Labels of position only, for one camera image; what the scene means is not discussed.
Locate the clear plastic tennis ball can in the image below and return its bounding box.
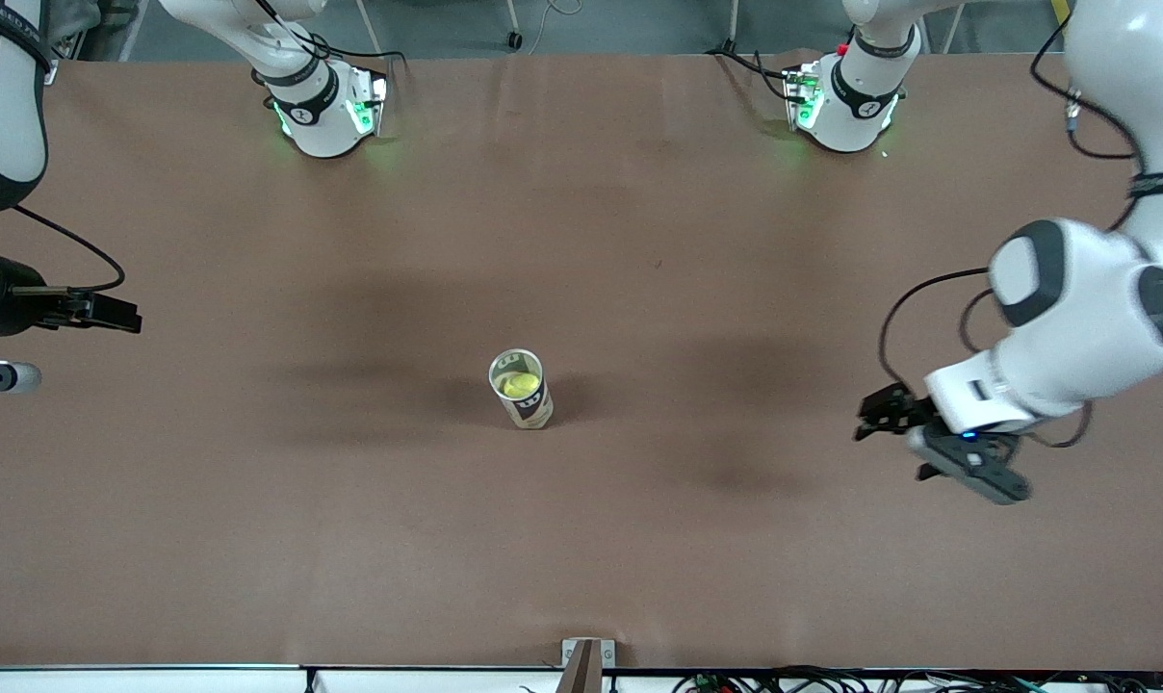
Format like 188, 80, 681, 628
488, 348, 555, 431

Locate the table cover sheet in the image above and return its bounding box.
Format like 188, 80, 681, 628
0, 48, 1163, 672

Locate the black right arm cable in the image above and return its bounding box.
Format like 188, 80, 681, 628
12, 205, 126, 293

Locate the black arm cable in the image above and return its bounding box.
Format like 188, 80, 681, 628
12, 205, 126, 293
876, 10, 1141, 450

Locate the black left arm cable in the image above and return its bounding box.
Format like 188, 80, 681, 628
876, 10, 1141, 450

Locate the tangled black cable bundle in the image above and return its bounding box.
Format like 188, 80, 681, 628
671, 664, 1163, 693

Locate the black right base cable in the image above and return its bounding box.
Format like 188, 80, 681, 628
254, 0, 407, 70

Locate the black base cable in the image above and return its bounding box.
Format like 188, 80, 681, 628
254, 0, 407, 70
707, 46, 796, 102

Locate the metal table edge bracket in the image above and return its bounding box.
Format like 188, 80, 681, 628
561, 638, 617, 670

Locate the white table frame edge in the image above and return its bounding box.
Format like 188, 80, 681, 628
0, 662, 1163, 693

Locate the black left base cable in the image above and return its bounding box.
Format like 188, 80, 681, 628
707, 46, 796, 102

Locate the thin white floor cable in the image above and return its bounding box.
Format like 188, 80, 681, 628
524, 0, 582, 55

